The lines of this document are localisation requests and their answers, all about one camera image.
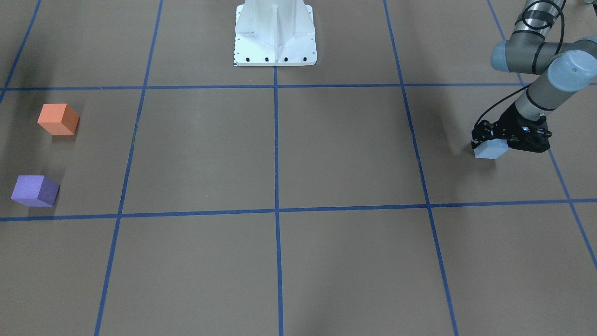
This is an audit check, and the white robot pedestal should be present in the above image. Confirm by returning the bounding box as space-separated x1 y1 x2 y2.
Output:
233 0 318 67

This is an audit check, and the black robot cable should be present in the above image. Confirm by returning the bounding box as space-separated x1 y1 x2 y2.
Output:
473 0 566 129

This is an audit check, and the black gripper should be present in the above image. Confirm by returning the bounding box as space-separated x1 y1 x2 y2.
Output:
471 105 552 153

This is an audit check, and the light blue foam block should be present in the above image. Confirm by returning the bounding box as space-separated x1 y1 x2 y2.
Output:
473 140 509 160

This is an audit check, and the purple foam block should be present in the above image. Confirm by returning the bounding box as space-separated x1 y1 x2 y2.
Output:
11 175 60 208

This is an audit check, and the orange foam block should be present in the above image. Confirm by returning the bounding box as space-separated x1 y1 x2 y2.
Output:
37 104 80 136

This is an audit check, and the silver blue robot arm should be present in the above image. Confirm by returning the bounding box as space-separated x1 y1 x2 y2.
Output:
471 0 597 160

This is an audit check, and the brown paper table cover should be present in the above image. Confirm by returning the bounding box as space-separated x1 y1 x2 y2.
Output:
1 0 596 336

